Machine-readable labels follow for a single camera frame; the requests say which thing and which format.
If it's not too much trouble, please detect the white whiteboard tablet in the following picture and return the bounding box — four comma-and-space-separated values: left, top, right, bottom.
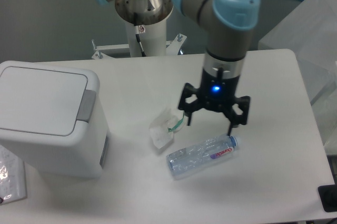
1, 145, 27, 206

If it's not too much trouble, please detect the black cable on pedestal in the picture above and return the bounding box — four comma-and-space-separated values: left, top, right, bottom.
133, 12, 147, 57

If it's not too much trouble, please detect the translucent plastic storage box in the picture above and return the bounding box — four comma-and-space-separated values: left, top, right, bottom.
258, 0, 336, 156

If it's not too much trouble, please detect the crushed clear plastic bottle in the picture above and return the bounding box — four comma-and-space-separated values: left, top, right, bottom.
166, 134, 242, 179

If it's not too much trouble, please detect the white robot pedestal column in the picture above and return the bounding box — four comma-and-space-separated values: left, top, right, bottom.
125, 20, 166, 51

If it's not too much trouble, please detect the crumpled clear plastic wrapper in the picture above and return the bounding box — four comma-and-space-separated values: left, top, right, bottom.
148, 107, 186, 150

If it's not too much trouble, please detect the white push-top trash can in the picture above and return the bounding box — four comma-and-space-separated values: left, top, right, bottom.
1, 61, 109, 178

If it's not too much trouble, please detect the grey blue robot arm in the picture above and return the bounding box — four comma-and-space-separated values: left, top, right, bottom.
97, 0, 261, 129

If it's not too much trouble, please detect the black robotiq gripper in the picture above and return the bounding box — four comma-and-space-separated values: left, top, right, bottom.
178, 52, 250, 135

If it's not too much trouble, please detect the black device at edge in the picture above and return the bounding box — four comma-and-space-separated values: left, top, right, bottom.
318, 184, 336, 212

